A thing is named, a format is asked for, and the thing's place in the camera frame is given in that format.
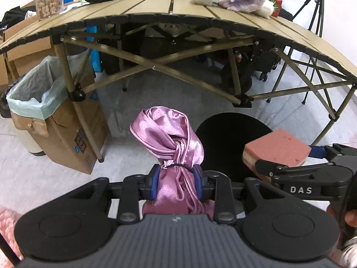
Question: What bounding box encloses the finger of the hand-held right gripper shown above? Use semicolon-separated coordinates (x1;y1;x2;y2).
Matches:
309;143;357;164
255;159;332;180

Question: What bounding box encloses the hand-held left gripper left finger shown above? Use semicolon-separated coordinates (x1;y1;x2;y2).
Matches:
67;165;161;224

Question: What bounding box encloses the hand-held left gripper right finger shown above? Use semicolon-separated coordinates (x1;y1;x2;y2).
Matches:
193;164;282;224

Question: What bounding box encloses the pink sponge block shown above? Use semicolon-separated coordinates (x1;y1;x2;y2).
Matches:
242;128;312;180

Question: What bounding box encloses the black round bin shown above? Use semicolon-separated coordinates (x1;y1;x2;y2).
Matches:
195;112;275;183

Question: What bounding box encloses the pink satin cloth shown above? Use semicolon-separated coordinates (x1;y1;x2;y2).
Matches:
130;106;215;215

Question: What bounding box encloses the person's right hand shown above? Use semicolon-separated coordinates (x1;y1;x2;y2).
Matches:
327;204;357;242

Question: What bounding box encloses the tall cardboard box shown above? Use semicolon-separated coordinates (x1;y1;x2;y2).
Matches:
11;71;110;175

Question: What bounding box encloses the black suitcase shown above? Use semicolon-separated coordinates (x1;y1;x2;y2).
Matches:
251;8;293;82

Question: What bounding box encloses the white plastic bucket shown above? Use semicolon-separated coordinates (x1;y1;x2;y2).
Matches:
17;127;46;157

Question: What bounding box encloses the black tripod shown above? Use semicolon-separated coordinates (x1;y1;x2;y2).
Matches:
291;0;346;106

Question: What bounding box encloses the white fluffy pompom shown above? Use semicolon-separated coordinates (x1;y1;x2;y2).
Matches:
256;0;276;19

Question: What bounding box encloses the light green liner bag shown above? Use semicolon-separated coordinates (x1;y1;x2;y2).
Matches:
6;55;94;120

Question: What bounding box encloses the pink fluffy garment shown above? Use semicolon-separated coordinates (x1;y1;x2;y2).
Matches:
0;206;24;261

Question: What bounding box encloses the beige slatted folding table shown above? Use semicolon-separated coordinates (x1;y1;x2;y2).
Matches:
0;0;357;164

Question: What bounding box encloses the large open cardboard box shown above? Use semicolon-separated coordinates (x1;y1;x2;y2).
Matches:
3;14;94;77

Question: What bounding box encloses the clear snack jar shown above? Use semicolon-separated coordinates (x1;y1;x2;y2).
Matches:
34;0;64;21

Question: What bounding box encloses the black garment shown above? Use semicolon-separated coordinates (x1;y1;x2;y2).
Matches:
1;6;37;31

